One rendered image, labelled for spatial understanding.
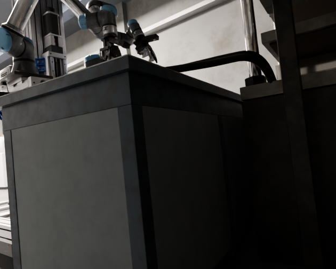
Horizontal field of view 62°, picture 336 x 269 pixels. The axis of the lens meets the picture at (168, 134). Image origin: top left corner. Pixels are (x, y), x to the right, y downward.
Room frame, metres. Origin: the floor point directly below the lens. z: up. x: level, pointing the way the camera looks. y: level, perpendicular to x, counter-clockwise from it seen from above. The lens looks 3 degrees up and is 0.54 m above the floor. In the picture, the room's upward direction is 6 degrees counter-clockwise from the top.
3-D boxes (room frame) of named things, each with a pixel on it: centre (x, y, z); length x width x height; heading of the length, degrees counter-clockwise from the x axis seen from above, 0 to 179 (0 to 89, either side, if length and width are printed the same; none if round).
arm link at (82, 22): (1.46, 0.34, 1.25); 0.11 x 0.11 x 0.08; 83
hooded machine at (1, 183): (6.53, 3.77, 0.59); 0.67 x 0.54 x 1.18; 51
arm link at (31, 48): (1.63, 0.80, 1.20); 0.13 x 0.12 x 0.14; 173
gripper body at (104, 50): (1.44, 0.25, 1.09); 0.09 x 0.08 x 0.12; 59
